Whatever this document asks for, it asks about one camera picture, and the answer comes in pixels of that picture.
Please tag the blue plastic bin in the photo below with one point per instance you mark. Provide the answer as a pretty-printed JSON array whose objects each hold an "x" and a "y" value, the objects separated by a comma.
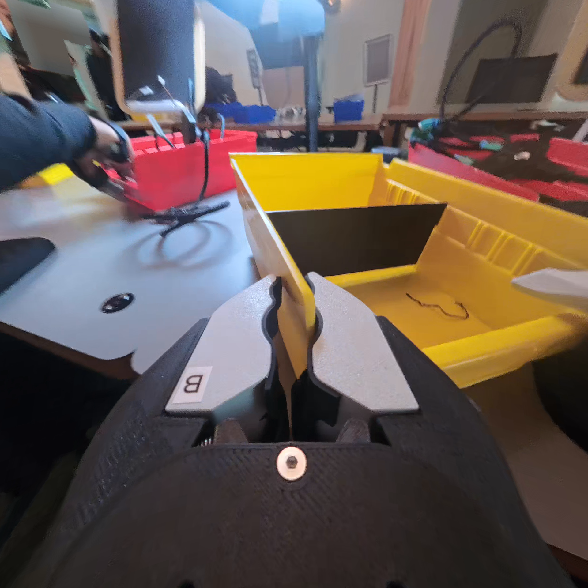
[
  {"x": 348, "y": 110},
  {"x": 243, "y": 114}
]

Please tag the black pad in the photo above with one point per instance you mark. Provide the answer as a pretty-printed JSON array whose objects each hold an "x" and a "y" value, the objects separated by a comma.
[{"x": 23, "y": 262}]

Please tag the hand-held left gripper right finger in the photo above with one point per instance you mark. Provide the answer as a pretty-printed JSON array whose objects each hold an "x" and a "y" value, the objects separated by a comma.
[{"x": 358, "y": 353}]

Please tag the grey framed wall board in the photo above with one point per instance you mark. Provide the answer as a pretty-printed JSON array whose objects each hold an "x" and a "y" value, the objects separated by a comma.
[{"x": 378, "y": 59}]

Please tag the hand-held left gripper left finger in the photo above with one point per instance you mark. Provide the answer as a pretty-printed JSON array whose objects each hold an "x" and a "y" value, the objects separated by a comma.
[{"x": 229, "y": 340}]

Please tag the black hdmi switch box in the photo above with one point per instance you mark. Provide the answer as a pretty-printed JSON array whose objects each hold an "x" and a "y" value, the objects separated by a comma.
[{"x": 183, "y": 213}]

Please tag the round table grommet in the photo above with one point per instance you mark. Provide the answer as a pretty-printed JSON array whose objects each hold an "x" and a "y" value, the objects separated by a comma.
[{"x": 117, "y": 303}]

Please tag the black bin divider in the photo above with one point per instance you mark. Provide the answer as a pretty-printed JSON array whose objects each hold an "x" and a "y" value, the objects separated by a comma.
[{"x": 349, "y": 239}]

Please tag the red plastic bin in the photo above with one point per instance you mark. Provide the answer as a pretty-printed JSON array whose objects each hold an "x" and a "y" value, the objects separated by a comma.
[
  {"x": 565, "y": 154},
  {"x": 183, "y": 174}
]

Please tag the yellow plastic bin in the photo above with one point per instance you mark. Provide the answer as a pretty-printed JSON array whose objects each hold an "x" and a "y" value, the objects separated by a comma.
[
  {"x": 413, "y": 321},
  {"x": 48, "y": 174}
]

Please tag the black monitor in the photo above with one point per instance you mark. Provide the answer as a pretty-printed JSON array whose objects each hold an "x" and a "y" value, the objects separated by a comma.
[{"x": 510, "y": 80}]

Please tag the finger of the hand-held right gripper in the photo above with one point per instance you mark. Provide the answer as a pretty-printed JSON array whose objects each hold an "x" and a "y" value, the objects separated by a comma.
[{"x": 556, "y": 287}]

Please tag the another person's forearm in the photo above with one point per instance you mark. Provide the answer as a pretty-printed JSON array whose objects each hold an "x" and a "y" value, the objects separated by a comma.
[{"x": 36, "y": 133}]

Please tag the black light stand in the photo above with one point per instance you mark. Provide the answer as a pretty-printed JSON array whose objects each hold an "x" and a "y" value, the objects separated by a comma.
[{"x": 312, "y": 92}]

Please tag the black panel white rim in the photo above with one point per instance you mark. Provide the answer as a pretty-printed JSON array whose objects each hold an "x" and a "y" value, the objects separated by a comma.
[{"x": 156, "y": 46}]

